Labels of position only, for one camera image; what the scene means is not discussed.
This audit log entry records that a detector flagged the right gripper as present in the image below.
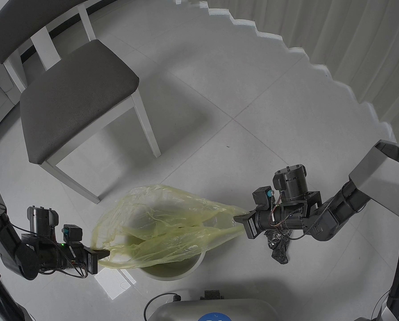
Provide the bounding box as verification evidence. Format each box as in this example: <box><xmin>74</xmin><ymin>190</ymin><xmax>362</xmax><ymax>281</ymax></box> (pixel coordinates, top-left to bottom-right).
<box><xmin>245</xmin><ymin>208</ymin><xmax>282</xmax><ymax>240</ymax></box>

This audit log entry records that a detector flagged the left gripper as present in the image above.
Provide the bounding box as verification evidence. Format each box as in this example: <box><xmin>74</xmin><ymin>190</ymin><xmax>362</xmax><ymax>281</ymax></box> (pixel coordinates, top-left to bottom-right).
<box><xmin>57</xmin><ymin>244</ymin><xmax>99</xmax><ymax>275</ymax></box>

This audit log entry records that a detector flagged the yellow plastic bag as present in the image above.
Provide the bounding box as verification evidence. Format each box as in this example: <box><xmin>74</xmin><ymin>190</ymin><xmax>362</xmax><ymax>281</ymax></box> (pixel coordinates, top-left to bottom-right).
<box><xmin>91</xmin><ymin>184</ymin><xmax>250</xmax><ymax>269</ymax></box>

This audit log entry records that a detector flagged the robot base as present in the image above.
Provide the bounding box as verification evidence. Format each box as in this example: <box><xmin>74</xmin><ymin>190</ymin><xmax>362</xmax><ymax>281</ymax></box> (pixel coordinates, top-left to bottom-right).
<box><xmin>149</xmin><ymin>290</ymin><xmax>280</xmax><ymax>321</ymax></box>

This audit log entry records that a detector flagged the white trash bin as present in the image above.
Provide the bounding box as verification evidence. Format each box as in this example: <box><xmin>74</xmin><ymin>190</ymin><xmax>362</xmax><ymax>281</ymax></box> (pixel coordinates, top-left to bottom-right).
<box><xmin>119</xmin><ymin>208</ymin><xmax>207</xmax><ymax>282</ymax></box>

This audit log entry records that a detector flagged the crumpled black plastic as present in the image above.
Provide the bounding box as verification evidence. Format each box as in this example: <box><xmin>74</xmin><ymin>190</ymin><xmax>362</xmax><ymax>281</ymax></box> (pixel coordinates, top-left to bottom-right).
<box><xmin>265</xmin><ymin>231</ymin><xmax>290</xmax><ymax>265</ymax></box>

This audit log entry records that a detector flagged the white chair with grey seat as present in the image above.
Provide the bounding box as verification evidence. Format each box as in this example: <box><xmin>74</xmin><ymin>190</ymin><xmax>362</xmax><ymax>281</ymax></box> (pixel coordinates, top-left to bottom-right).
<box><xmin>0</xmin><ymin>0</ymin><xmax>162</xmax><ymax>204</ymax></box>

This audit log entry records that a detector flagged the white curtain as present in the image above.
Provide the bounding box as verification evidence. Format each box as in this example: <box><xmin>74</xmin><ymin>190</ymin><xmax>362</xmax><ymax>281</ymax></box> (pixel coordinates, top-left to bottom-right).
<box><xmin>149</xmin><ymin>0</ymin><xmax>399</xmax><ymax>146</ymax></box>

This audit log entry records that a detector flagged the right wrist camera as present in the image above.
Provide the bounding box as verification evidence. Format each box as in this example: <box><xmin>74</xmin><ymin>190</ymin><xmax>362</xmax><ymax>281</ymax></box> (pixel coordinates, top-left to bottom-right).
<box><xmin>252</xmin><ymin>186</ymin><xmax>274</xmax><ymax>212</ymax></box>

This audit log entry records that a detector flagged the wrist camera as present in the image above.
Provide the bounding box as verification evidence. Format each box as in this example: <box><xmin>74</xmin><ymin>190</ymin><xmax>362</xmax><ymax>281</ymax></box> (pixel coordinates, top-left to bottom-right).
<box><xmin>252</xmin><ymin>186</ymin><xmax>274</xmax><ymax>212</ymax></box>
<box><xmin>62</xmin><ymin>224</ymin><xmax>84</xmax><ymax>248</ymax></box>

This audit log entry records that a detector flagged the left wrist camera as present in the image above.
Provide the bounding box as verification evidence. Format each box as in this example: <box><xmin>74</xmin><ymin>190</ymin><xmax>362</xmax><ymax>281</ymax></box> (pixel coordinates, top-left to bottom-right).
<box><xmin>62</xmin><ymin>224</ymin><xmax>84</xmax><ymax>248</ymax></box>

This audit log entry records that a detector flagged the black cable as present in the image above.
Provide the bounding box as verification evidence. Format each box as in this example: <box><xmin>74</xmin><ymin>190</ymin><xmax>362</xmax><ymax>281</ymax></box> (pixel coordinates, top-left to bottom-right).
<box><xmin>288</xmin><ymin>229</ymin><xmax>313</xmax><ymax>241</ymax></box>
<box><xmin>144</xmin><ymin>292</ymin><xmax>182</xmax><ymax>321</ymax></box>

